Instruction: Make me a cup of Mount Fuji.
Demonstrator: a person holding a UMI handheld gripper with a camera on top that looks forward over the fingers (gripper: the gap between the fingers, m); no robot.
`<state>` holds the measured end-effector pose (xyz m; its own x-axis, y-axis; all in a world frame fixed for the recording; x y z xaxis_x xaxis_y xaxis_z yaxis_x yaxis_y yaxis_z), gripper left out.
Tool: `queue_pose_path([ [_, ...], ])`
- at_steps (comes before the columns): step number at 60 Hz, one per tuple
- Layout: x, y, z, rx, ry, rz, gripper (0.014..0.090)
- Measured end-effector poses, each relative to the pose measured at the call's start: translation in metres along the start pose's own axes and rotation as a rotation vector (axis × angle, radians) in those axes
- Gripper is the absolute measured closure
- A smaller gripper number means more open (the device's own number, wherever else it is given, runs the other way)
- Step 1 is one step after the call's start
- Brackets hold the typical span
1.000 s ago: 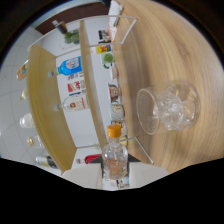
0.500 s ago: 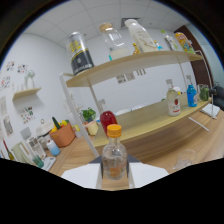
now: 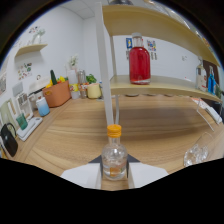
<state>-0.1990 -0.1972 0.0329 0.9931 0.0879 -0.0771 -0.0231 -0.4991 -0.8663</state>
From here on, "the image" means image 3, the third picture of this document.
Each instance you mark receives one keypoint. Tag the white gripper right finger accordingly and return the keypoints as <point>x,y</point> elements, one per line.
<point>146,174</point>

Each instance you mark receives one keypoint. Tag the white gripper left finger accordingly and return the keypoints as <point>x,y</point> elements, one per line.
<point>81,175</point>

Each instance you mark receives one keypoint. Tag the orange cap small bottle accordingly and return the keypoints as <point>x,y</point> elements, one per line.
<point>114,156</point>

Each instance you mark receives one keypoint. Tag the blue liquid bottle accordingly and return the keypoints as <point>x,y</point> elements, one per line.
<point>211,83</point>

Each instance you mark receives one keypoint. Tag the blue and white cup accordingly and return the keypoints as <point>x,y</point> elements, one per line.
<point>43,107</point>

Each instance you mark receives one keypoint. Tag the green cup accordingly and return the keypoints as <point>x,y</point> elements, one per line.
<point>22,121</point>

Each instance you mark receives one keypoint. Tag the yellow cup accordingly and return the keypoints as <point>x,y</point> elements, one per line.
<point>93,91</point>

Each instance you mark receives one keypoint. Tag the clear glass with ice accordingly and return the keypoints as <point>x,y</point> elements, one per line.
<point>196,155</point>

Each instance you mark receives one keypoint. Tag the white tray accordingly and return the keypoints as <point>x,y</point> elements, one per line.
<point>29,129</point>

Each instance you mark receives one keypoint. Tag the black bag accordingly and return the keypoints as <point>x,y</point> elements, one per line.
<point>8,141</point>

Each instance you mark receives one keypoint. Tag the orange storage basket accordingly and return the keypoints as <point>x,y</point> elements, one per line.
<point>56,95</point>

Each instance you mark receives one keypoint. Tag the two-tier wooden shelf rack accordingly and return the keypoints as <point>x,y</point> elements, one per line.
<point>156,85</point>

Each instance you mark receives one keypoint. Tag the white notebook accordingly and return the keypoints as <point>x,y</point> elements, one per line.
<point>213,113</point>

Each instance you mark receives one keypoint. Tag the green plant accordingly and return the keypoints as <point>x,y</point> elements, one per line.
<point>91,79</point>

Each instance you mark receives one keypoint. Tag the red liquid glass bottle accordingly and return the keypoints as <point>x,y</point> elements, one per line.
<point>139,63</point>

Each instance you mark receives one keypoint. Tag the wooden wall shelf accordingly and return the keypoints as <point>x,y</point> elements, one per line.
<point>30,49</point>

